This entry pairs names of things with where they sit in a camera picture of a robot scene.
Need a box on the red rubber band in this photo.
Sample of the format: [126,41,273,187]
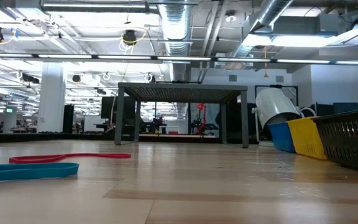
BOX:
[9,152,132,165]

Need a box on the blue rubber band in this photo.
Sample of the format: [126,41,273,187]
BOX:
[0,162,80,183]

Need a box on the grey perforated metal shelf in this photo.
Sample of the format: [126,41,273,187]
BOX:
[114,82,250,149]

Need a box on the red stand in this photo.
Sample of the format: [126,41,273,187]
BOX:
[196,103,208,136]

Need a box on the long LED light bar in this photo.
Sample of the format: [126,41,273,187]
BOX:
[0,52,358,65]

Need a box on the black monitor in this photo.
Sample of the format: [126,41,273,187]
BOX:
[101,96,136,120]

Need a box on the white cylindrical container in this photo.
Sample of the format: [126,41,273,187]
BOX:
[251,87,303,141]

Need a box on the blue plastic basket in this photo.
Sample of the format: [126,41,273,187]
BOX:
[267,121,296,154]

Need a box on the black cabinet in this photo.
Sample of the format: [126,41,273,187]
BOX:
[62,104,75,134]

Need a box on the white building column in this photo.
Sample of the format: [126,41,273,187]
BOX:
[37,61,67,134]

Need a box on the yellow plastic basket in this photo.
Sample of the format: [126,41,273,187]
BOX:
[287,116,328,161]

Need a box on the black plastic basket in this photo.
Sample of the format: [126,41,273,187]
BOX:
[311,106,358,175]

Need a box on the silver ventilation duct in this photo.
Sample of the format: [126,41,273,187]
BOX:
[228,0,295,60]
[157,0,196,82]

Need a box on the black aluminium table frame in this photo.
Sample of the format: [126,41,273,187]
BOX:
[0,132,260,145]

